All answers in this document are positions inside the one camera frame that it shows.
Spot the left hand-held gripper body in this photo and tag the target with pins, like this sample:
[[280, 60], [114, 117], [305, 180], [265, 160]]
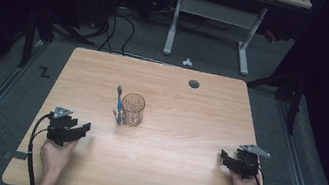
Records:
[[58, 129]]

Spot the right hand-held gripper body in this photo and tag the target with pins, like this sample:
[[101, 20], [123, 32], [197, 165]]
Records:
[[248, 162]]

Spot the blue toothbrush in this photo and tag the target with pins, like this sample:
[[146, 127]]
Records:
[[119, 105]]

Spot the clear glass mug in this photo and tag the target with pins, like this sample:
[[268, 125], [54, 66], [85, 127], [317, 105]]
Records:
[[132, 110]]

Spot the person's left hand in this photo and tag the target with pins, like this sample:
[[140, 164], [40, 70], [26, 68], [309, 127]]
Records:
[[55, 157]]

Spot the black metal stand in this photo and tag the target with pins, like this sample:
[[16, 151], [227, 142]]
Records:
[[294, 104], [28, 39]]

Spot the small white floor object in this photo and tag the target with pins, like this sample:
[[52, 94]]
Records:
[[187, 62]]

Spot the small red object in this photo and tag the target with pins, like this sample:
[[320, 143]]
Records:
[[270, 36]]

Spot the white-legged desk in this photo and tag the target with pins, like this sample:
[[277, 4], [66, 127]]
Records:
[[213, 11]]

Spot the grey table edge bracket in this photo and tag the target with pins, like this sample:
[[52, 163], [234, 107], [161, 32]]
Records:
[[15, 155]]

